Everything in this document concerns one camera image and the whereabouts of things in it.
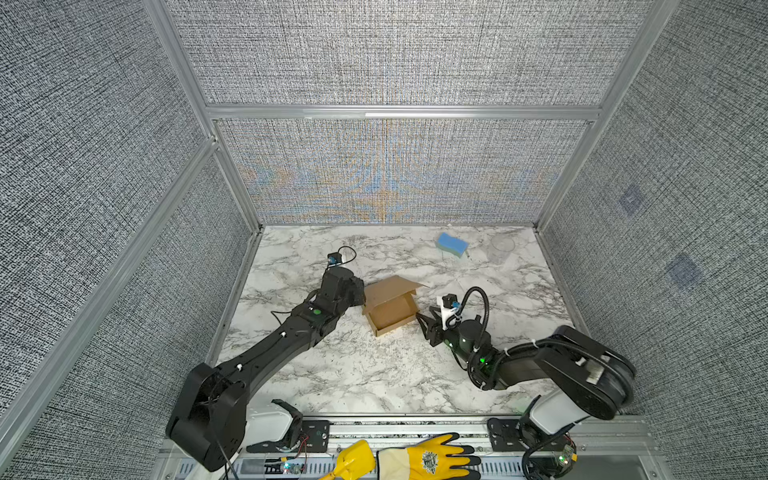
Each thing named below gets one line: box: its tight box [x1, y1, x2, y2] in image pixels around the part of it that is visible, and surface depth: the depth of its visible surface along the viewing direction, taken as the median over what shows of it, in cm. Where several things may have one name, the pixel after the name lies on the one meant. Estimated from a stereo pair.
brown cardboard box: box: [362, 275, 429, 337], surface depth 92 cm
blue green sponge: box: [437, 232, 469, 258], surface depth 115 cm
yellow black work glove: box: [377, 432, 482, 480], surface depth 70 cm
